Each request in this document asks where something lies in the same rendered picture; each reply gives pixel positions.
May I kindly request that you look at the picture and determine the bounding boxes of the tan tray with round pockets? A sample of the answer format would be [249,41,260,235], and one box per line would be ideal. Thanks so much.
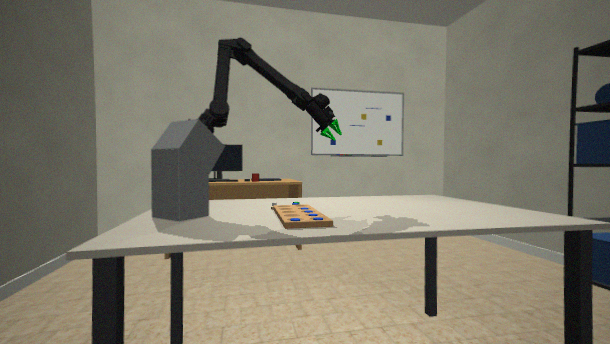
[273,204,333,229]

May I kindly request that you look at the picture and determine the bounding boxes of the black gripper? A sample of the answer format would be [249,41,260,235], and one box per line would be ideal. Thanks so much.
[313,110,342,141]

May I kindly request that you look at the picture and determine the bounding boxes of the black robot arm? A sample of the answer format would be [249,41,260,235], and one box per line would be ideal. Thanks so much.
[197,38,334,133]

